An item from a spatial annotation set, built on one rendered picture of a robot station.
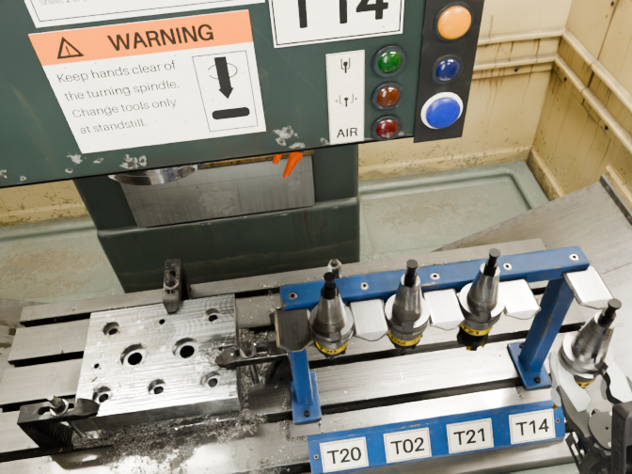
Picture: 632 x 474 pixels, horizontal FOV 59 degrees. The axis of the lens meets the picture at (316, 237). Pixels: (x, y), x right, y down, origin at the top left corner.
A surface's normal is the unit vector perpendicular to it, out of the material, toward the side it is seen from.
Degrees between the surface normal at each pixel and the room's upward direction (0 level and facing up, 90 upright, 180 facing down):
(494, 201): 0
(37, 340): 0
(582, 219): 24
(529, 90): 90
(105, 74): 90
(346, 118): 90
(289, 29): 90
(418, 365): 0
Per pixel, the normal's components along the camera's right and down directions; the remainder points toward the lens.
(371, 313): -0.06, -0.69
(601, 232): -0.46, -0.57
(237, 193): 0.12, 0.73
